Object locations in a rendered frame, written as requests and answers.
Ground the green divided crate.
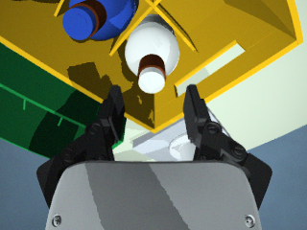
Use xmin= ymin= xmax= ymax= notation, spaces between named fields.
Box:
xmin=0 ymin=42 xmax=102 ymax=159

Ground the blue bottle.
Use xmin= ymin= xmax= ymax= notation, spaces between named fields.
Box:
xmin=62 ymin=0 xmax=139 ymax=40

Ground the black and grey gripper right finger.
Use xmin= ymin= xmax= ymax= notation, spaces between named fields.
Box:
xmin=183 ymin=84 xmax=272 ymax=210

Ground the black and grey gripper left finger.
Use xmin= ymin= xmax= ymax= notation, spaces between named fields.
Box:
xmin=36 ymin=85 xmax=125 ymax=210

